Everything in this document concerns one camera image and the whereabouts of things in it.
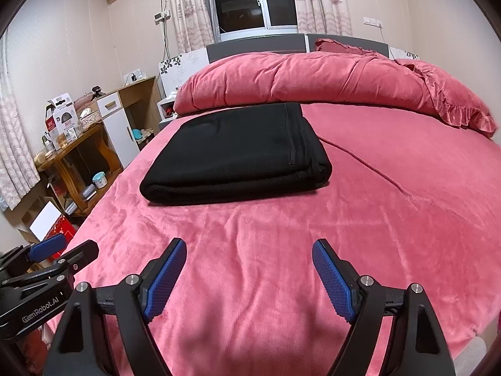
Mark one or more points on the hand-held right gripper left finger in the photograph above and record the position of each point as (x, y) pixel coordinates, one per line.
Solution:
(164, 282)

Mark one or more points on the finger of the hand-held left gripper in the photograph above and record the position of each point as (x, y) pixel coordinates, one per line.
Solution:
(80, 253)
(47, 246)

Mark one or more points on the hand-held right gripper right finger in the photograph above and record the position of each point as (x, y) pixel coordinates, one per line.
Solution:
(332, 282)

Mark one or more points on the black pants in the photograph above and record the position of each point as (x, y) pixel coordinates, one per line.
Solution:
(235, 149)

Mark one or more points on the red printed box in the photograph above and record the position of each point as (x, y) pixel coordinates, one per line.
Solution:
(64, 229)

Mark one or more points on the open cardboard box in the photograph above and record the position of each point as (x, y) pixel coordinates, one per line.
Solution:
(43, 219)

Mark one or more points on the white teal cup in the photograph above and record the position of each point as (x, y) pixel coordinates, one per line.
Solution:
(100, 180)

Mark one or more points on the red velvet bed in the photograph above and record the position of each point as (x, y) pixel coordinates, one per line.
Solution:
(274, 219)

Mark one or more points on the wooden desk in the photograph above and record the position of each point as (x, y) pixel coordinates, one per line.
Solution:
(74, 152)

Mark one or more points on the printed product box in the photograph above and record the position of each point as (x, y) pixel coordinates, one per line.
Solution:
(60, 121)

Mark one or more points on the wooden cabinet with white doors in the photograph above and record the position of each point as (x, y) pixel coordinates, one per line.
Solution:
(117, 125)

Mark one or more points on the pink fabric item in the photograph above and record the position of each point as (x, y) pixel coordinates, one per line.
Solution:
(84, 102)

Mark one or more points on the white nightstand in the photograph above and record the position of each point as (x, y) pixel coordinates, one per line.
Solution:
(162, 105)

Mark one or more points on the white power strip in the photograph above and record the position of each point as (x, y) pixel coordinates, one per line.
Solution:
(134, 77)

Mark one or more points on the red folded duvet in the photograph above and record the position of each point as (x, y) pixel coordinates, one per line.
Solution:
(293, 78)

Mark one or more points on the white floral headboard panel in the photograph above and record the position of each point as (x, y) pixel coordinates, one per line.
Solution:
(403, 53)
(184, 66)

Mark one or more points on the red ruffled pillow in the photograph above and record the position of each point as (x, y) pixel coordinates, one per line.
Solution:
(450, 86)
(336, 46)

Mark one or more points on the grey headboard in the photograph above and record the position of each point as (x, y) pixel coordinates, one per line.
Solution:
(254, 45)

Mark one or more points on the sliding glass window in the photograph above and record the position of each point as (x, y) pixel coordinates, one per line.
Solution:
(242, 0)

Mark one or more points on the white wall power socket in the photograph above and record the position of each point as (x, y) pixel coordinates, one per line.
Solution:
(162, 15)

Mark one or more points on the white wall switch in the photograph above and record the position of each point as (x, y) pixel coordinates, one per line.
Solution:
(372, 21)

